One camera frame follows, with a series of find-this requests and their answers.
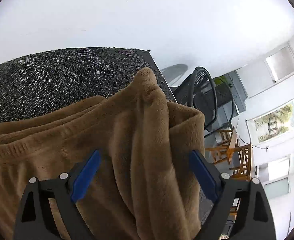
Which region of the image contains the black floral table cloth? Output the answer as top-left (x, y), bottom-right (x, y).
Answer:
top-left (0, 47), bottom-right (175, 124)

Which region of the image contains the wooden chair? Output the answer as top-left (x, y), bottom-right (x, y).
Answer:
top-left (205, 127), bottom-right (253, 181)

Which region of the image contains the window with palm view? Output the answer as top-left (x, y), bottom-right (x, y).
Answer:
top-left (246, 98), bottom-right (294, 145)

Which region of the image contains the brown fleece garment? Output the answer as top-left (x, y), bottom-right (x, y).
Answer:
top-left (0, 68), bottom-right (204, 239)

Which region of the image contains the black mesh chair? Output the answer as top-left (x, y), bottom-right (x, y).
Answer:
top-left (172, 67), bottom-right (218, 133)

